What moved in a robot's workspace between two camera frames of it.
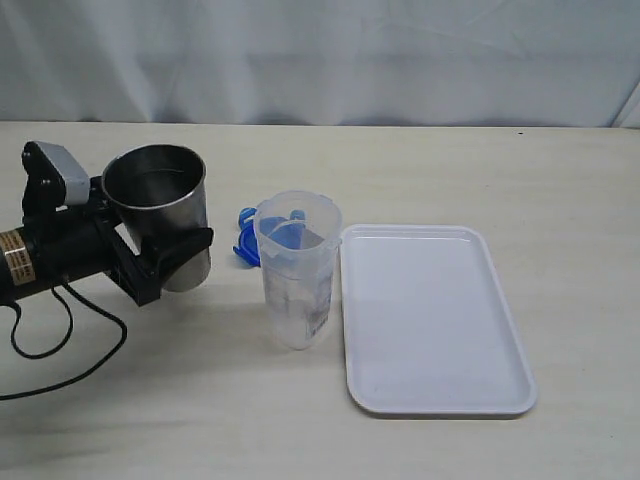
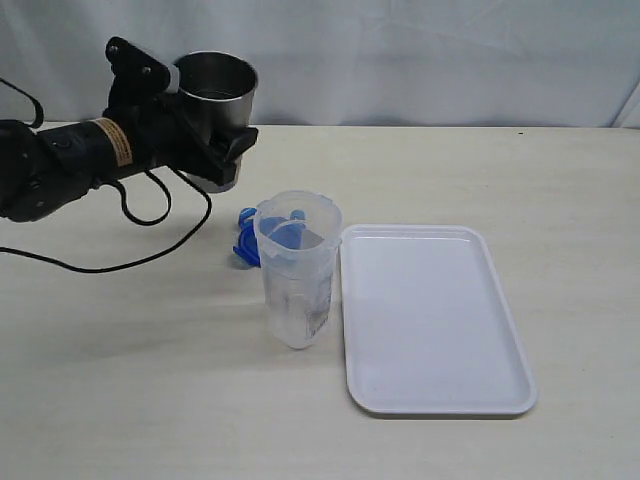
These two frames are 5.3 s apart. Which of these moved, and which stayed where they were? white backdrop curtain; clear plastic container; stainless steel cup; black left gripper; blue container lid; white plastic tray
Moved: stainless steel cup; black left gripper
Stayed: clear plastic container; white backdrop curtain; white plastic tray; blue container lid
